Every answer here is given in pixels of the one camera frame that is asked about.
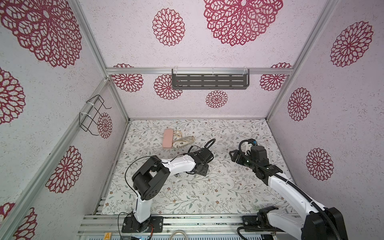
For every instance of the black wire wall rack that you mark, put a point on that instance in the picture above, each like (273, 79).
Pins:
(96, 121)

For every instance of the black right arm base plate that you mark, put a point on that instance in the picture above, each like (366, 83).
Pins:
(260, 220)

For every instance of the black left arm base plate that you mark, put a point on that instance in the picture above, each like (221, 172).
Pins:
(151, 225)

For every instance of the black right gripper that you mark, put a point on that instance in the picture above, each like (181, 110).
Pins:
(239, 159)

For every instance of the grey slotted wall shelf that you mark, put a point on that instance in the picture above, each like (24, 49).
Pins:
(209, 81)

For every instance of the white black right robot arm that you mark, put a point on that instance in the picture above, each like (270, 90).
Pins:
(312, 220)

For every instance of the pink rectangular case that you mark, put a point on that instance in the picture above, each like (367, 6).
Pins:
(168, 139)

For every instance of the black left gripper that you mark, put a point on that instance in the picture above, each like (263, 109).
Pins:
(206, 164)

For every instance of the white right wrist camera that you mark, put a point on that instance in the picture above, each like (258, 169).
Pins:
(246, 147)

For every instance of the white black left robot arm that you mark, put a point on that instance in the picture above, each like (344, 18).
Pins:
(149, 179)

